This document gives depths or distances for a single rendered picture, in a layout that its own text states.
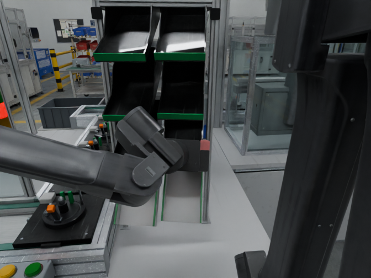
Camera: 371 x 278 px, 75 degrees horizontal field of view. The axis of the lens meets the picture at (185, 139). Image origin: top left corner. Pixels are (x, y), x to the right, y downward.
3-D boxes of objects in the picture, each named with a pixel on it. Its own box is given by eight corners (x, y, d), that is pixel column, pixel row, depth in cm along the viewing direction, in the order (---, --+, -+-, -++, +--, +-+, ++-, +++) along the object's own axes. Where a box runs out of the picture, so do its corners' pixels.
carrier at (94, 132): (122, 144, 146) (120, 125, 141) (81, 146, 144) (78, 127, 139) (127, 130, 168) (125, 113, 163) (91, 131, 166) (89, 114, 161)
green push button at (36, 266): (38, 278, 67) (36, 273, 66) (23, 279, 66) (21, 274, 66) (44, 266, 70) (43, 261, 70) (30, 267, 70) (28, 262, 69)
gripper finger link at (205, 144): (180, 139, 60) (175, 138, 51) (209, 140, 60) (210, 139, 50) (179, 166, 60) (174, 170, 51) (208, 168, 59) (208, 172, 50)
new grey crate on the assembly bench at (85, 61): (85, 67, 561) (84, 59, 554) (72, 67, 558) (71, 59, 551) (90, 64, 597) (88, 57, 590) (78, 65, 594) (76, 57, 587)
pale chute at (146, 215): (156, 226, 80) (154, 226, 76) (117, 224, 81) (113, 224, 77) (163, 146, 90) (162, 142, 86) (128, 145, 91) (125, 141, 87)
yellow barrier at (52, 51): (63, 91, 687) (54, 49, 640) (56, 92, 686) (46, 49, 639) (94, 73, 997) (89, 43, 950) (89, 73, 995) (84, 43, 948)
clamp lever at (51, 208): (60, 221, 81) (52, 209, 75) (54, 222, 81) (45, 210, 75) (63, 211, 83) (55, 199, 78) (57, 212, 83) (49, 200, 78)
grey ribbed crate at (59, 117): (101, 126, 266) (97, 106, 256) (41, 128, 260) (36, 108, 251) (108, 115, 304) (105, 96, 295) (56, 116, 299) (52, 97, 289)
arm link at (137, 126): (133, 207, 40) (144, 191, 34) (86, 159, 41) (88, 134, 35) (177, 163, 48) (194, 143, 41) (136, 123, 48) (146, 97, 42)
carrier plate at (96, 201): (91, 242, 78) (90, 238, 78) (13, 249, 76) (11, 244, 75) (106, 196, 100) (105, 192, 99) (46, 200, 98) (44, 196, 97)
